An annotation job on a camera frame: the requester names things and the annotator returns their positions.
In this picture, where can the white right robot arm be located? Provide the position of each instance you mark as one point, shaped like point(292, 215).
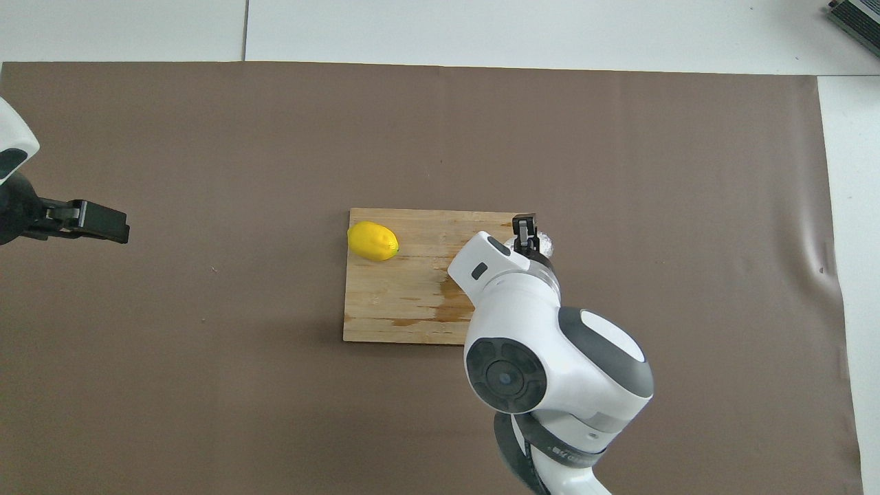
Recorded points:
point(550, 344)

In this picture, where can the brown paper table mat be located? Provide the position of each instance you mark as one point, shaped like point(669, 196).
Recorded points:
point(275, 137)

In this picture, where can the wooden cutting board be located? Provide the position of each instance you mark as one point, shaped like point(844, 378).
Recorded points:
point(399, 302)

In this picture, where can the yellow lemon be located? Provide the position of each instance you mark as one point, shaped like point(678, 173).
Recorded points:
point(373, 241)

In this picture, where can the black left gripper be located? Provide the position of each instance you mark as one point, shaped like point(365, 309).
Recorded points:
point(20, 212)

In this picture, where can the clear crinkled plastic cup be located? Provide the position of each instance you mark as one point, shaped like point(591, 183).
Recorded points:
point(546, 242)

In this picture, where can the grey ribbed electronic device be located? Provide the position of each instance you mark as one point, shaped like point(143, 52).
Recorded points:
point(859, 14)

